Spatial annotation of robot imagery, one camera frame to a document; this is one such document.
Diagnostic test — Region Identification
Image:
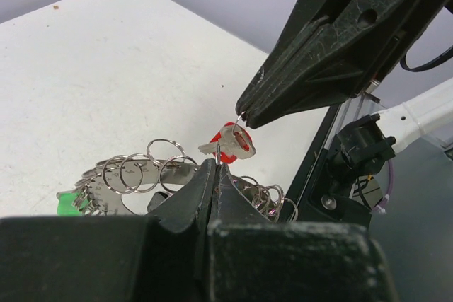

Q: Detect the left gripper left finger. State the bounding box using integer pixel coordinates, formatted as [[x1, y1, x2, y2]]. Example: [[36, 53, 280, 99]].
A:
[[1, 159, 217, 301]]

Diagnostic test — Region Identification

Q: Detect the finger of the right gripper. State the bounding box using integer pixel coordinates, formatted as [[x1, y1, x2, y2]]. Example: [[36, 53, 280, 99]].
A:
[[236, 0, 348, 114]]

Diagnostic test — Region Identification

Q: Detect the large metal keyring band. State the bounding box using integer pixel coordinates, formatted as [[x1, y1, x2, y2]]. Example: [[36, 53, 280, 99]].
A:
[[69, 141, 299, 222]]

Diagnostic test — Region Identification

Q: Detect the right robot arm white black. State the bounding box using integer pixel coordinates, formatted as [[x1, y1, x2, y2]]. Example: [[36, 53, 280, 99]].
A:
[[236, 0, 452, 181]]

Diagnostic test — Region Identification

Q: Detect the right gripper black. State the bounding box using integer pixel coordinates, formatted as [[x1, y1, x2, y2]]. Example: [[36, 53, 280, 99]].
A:
[[246, 0, 449, 129]]

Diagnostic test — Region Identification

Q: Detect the green key tag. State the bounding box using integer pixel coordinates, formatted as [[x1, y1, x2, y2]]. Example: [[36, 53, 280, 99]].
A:
[[56, 191, 82, 216]]

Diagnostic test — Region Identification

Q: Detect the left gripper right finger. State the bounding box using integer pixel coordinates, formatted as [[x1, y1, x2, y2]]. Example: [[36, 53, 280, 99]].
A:
[[208, 165, 398, 301]]

